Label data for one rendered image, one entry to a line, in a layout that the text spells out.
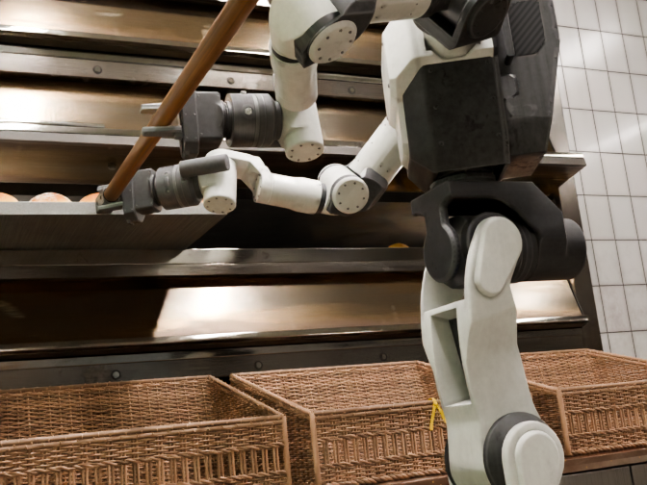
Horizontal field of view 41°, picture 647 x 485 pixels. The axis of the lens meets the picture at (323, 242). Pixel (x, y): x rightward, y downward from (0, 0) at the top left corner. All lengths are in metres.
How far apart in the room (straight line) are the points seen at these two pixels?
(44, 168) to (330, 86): 0.86
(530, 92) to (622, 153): 1.62
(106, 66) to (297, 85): 1.09
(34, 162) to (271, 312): 0.70
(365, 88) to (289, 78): 1.30
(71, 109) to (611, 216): 1.73
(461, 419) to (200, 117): 0.65
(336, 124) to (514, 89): 1.07
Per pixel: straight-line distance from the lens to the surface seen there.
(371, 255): 2.43
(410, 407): 1.85
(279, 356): 2.26
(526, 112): 1.50
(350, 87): 2.57
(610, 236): 2.97
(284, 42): 1.24
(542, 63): 1.54
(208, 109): 1.41
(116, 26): 2.39
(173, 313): 2.19
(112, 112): 2.30
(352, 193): 1.75
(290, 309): 2.29
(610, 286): 2.92
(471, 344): 1.41
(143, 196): 1.77
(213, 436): 1.68
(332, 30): 1.20
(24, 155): 2.13
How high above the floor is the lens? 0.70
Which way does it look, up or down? 12 degrees up
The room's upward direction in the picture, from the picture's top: 6 degrees counter-clockwise
